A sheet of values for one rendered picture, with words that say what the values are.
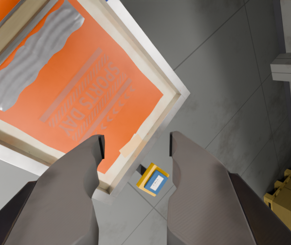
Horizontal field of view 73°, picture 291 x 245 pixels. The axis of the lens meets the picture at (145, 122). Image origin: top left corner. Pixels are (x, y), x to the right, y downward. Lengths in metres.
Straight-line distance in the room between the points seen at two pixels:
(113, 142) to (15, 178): 1.18
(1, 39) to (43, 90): 0.18
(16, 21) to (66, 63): 0.18
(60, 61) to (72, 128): 0.22
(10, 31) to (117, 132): 0.45
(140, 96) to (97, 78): 0.19
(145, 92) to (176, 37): 1.40
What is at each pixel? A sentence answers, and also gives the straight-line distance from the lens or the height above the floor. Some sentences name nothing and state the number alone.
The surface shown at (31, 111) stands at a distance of 0.68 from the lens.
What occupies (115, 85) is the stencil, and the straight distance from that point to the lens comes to 0.73.
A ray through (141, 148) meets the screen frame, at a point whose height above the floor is 0.98.
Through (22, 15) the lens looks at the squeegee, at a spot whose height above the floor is 1.06.
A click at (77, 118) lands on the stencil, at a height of 0.96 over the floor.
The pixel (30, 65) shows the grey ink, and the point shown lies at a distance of 0.66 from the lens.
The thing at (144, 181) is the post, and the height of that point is 0.95.
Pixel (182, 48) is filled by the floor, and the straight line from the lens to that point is 2.19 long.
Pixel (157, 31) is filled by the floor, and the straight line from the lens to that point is 2.01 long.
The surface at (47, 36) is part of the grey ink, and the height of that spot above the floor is 0.96.
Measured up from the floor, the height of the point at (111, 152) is 0.96.
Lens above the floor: 1.62
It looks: 54 degrees down
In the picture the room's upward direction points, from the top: 116 degrees clockwise
